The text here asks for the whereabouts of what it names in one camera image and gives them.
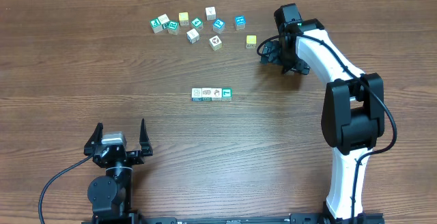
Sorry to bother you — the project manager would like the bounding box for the yellow top block right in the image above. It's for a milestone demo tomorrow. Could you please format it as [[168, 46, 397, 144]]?
[[246, 35, 257, 48]]

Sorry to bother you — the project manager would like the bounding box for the blue top block right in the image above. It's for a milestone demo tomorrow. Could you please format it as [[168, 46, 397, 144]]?
[[234, 15, 246, 31]]

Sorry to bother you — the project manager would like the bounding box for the white block green edge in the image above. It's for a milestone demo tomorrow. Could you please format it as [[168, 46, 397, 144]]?
[[201, 87, 213, 101]]

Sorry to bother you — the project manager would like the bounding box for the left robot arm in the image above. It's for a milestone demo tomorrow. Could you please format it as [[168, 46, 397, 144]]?
[[84, 120, 153, 223]]

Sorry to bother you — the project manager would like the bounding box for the white top block green side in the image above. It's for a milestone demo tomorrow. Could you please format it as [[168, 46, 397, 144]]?
[[158, 14, 170, 29]]

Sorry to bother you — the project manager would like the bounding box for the white block blue edge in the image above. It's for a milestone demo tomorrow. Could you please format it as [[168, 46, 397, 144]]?
[[191, 87, 202, 101]]

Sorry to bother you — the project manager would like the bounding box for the yellow block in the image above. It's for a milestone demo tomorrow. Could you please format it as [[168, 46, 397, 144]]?
[[178, 12, 190, 26], [246, 35, 257, 48]]

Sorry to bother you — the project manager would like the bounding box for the white block blue side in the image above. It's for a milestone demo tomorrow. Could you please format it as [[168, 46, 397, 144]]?
[[186, 29, 200, 44]]

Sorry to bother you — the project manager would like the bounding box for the small green top block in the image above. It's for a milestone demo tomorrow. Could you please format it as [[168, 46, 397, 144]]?
[[191, 17, 203, 31]]

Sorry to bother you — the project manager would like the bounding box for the blue P block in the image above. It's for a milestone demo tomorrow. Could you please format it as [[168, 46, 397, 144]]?
[[212, 18, 225, 33]]

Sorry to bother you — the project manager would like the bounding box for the white block monkey picture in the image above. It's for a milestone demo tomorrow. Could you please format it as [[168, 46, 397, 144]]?
[[212, 88, 223, 101]]

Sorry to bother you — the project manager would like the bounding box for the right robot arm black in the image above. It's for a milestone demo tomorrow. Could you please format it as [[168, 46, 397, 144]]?
[[257, 3, 386, 223]]

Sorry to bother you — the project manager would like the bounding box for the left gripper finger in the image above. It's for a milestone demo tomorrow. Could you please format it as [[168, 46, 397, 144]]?
[[139, 119, 153, 156], [84, 122, 103, 149]]

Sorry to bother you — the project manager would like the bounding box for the yellow top block rear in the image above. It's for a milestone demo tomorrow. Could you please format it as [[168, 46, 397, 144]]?
[[178, 12, 190, 26]]

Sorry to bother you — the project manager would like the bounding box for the white top block rear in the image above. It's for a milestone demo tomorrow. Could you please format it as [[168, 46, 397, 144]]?
[[206, 7, 216, 20]]

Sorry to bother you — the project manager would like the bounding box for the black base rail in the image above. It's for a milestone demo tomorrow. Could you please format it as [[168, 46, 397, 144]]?
[[82, 213, 385, 224]]

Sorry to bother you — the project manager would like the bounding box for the white block animal picture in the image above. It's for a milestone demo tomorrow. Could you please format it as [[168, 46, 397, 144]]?
[[209, 36, 223, 51]]

